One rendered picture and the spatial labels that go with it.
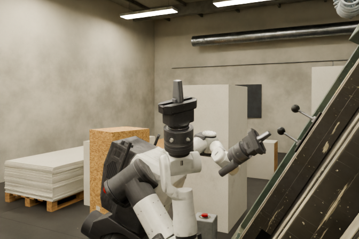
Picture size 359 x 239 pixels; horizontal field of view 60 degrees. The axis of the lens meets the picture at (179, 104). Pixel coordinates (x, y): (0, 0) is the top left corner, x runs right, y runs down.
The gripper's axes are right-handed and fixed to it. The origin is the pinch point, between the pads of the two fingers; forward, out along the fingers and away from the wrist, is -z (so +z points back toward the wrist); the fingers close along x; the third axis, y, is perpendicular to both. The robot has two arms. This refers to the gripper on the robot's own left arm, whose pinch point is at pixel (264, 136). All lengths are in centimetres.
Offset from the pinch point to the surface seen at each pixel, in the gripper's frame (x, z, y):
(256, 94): -474, 240, -621
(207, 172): -96, 160, -166
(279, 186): 29.6, -6.5, 20.8
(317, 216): 52, -30, 62
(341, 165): 47, -38, 63
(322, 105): -12.9, -21.1, -30.9
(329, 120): 19.6, -30.5, 20.3
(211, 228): 16, 58, -20
